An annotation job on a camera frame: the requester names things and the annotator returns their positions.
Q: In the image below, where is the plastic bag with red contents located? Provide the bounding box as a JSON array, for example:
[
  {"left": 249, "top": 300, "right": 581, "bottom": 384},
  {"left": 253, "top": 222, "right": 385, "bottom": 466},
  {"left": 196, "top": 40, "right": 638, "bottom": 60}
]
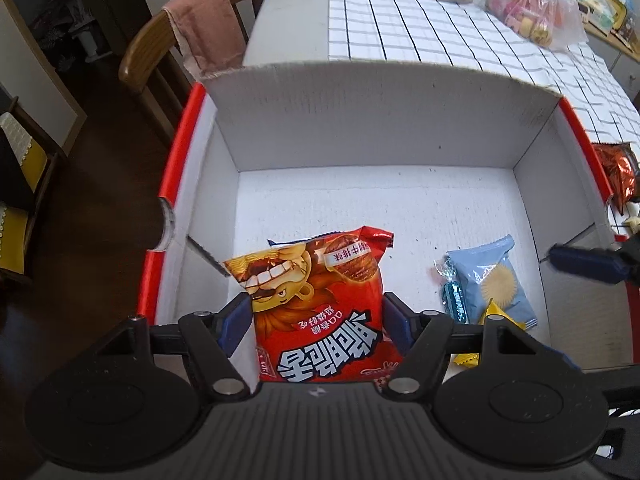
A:
[{"left": 482, "top": 0, "right": 590, "bottom": 52}]

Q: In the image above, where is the chair with yellow cushion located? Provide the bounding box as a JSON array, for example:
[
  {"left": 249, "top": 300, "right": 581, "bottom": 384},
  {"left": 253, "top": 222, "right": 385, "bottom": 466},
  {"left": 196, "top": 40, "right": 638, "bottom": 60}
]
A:
[{"left": 0, "top": 95, "right": 61, "bottom": 286}]

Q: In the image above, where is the wooden chair with towel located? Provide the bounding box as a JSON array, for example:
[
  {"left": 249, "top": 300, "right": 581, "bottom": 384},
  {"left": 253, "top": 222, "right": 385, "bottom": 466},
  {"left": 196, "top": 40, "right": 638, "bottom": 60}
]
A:
[{"left": 118, "top": 0, "right": 268, "bottom": 148}]

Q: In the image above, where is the white checked tablecloth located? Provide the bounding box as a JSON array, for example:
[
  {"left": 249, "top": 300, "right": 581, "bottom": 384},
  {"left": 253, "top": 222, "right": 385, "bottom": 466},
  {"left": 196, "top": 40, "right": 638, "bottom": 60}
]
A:
[{"left": 327, "top": 0, "right": 640, "bottom": 146}]

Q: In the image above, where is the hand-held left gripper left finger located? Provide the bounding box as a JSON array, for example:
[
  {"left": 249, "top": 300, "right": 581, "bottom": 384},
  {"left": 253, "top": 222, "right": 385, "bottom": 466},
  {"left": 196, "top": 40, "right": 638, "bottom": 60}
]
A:
[{"left": 95, "top": 291, "right": 252, "bottom": 402}]

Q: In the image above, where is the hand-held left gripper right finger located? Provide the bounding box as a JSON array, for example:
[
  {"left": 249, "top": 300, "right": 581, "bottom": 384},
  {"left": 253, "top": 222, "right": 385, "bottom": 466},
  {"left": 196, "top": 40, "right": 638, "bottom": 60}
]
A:
[{"left": 381, "top": 291, "right": 546, "bottom": 401}]

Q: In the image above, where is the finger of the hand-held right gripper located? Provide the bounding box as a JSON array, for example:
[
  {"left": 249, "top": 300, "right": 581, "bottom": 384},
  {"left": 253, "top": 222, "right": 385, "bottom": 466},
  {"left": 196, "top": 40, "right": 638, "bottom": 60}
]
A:
[{"left": 546, "top": 241, "right": 640, "bottom": 287}]

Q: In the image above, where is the small candy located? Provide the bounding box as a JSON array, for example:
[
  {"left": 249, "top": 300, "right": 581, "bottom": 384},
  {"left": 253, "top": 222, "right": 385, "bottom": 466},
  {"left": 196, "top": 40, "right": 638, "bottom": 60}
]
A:
[{"left": 433, "top": 257, "right": 469, "bottom": 323}]

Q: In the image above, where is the dark red foil snack packet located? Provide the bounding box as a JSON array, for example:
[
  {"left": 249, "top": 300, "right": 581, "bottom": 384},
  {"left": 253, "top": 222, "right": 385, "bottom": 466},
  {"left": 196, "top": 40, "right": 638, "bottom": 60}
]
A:
[{"left": 591, "top": 142, "right": 640, "bottom": 213}]

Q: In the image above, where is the pink towel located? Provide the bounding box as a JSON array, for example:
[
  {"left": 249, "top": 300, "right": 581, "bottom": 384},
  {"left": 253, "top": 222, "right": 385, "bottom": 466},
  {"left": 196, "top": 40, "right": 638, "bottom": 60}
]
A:
[{"left": 161, "top": 0, "right": 246, "bottom": 78}]

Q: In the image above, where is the white cabinet with wooden top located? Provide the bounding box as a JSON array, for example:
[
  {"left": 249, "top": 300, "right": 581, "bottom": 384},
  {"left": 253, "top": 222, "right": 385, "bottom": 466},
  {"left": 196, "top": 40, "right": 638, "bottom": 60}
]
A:
[{"left": 580, "top": 20, "right": 640, "bottom": 106}]

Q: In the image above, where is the red cardboard box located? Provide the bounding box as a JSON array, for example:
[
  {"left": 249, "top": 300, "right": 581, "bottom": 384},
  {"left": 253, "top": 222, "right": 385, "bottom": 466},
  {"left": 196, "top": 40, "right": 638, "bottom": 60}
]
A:
[{"left": 137, "top": 60, "right": 640, "bottom": 386}]

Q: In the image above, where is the light blue cookie packet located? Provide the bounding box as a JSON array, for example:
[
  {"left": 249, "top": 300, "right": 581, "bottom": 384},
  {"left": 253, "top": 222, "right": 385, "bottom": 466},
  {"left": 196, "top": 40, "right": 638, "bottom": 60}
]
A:
[{"left": 444, "top": 235, "right": 538, "bottom": 332}]

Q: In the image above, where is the large red snack packet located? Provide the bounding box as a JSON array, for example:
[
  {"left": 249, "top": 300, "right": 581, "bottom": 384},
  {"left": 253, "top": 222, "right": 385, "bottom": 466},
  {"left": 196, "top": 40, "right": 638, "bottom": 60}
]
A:
[{"left": 220, "top": 226, "right": 406, "bottom": 386}]

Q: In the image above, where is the yellow snack packet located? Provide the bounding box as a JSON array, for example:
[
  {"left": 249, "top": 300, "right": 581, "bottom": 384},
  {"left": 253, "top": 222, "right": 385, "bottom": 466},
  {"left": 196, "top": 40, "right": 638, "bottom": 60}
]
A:
[{"left": 451, "top": 299, "right": 528, "bottom": 367}]

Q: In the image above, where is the dark wooden bookcase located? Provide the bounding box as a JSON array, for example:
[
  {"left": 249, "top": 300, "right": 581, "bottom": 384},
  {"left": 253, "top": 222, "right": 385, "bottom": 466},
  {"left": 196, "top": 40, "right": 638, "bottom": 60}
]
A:
[{"left": 0, "top": 0, "right": 151, "bottom": 68}]

